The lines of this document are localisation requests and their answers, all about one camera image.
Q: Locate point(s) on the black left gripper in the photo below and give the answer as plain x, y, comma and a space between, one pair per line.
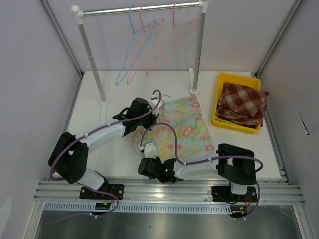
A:
153, 118

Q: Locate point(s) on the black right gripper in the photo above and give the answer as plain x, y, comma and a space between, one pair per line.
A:
154, 159

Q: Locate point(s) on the blue wire hanger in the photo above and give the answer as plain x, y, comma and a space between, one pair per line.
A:
180, 109
139, 39

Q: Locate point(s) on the silver white clothes rack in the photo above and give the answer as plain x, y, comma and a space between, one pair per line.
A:
193, 72

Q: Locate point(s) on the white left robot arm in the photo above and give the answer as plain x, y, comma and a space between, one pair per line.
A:
70, 155

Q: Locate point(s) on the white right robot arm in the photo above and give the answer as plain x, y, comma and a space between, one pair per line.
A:
235, 164

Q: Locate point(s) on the red plaid skirt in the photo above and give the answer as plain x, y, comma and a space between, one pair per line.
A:
242, 105

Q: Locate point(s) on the yellow plastic bin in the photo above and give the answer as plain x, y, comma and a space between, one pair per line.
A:
236, 79

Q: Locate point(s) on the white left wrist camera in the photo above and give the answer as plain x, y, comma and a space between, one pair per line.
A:
156, 103

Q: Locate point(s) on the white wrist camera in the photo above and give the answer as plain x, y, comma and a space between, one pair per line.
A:
148, 151
156, 103

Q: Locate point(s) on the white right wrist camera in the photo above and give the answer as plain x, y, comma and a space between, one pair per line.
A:
148, 151

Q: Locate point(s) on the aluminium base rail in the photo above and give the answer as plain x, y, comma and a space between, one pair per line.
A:
182, 192

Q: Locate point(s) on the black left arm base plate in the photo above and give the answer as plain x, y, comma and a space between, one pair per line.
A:
105, 192

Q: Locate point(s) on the white slotted cable duct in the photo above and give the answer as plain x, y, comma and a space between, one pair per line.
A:
139, 207

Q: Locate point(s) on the pink wire hanger middle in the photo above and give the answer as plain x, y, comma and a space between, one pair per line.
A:
147, 47

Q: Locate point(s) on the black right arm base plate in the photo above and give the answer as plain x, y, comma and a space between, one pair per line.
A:
224, 194

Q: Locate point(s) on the blue wire hanger behind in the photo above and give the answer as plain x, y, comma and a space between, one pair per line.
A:
139, 39

